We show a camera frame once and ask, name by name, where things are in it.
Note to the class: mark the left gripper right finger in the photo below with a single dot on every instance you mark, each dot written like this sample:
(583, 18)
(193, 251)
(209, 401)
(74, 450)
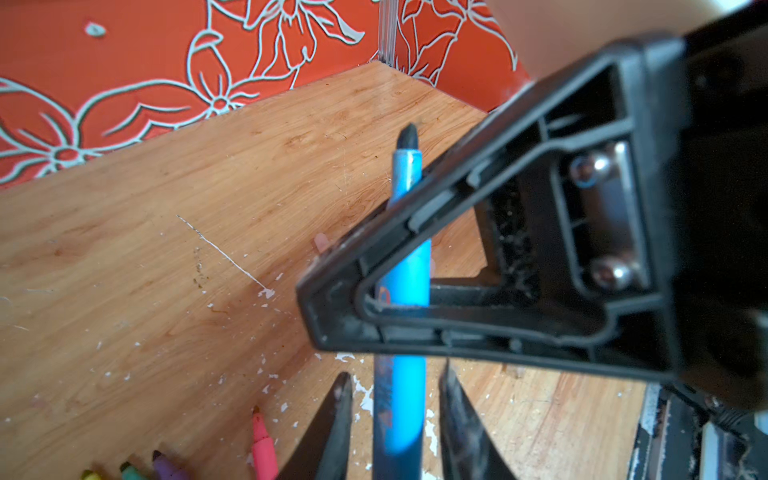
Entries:
(467, 450)

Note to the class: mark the yellow pen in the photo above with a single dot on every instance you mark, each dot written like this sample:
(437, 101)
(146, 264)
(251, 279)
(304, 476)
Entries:
(90, 475)

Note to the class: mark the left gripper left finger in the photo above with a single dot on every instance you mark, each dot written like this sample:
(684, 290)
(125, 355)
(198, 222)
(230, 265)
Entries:
(323, 451)

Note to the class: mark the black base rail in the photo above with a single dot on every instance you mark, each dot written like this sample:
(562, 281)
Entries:
(686, 434)

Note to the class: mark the green pen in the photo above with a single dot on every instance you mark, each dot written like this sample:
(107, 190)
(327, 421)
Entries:
(129, 472)

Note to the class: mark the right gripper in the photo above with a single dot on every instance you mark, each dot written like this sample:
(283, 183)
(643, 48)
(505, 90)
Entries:
(722, 291)

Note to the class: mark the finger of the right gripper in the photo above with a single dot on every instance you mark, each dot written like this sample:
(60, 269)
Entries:
(571, 188)

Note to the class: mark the pink pen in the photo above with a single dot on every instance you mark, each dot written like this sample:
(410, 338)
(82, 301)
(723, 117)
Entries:
(263, 453)

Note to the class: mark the clear pen cap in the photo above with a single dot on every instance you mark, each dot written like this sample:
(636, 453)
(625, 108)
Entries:
(321, 243)

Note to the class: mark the blue pen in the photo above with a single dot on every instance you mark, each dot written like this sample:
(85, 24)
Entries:
(400, 378)

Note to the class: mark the purple pen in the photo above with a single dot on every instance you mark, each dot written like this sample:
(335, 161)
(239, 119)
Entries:
(167, 469)

